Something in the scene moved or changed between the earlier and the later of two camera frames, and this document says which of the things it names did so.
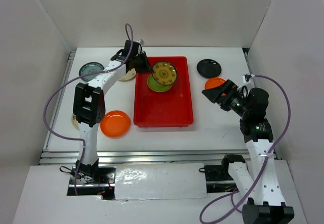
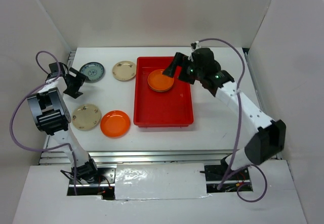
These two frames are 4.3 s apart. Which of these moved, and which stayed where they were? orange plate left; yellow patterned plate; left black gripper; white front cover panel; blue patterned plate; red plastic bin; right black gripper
Moved: yellow patterned plate; left black gripper; right black gripper
Stayed: white front cover panel; orange plate left; red plastic bin; blue patterned plate
